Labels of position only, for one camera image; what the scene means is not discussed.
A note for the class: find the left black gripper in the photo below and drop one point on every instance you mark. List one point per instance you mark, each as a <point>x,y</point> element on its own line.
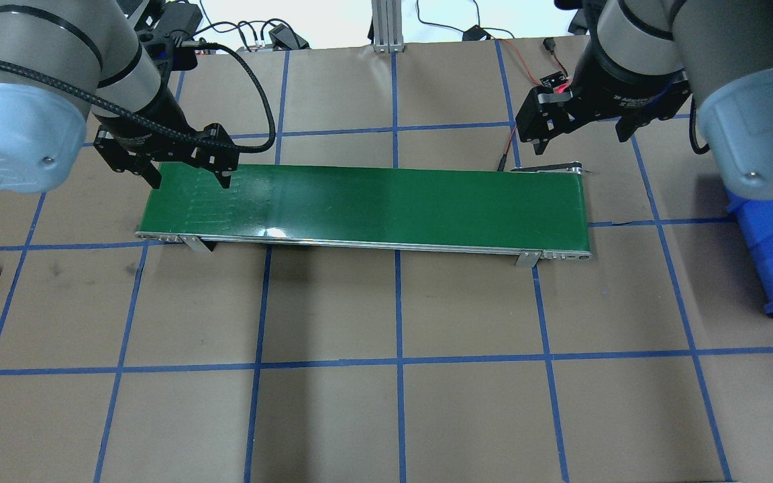
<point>157,113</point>

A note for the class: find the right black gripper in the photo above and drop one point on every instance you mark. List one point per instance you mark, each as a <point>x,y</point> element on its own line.
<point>618,90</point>

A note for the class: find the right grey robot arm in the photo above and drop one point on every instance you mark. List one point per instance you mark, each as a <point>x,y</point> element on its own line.
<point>644,59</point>

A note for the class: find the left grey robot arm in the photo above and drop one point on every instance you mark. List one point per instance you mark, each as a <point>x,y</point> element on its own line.
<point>64,61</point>

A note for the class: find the green conveyor belt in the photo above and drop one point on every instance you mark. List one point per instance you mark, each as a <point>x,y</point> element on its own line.
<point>534,216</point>

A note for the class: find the black power adapter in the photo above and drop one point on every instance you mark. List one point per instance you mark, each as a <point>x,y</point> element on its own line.
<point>283,38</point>

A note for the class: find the aluminium frame post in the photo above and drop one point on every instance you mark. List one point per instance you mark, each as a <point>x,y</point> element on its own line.
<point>387,27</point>

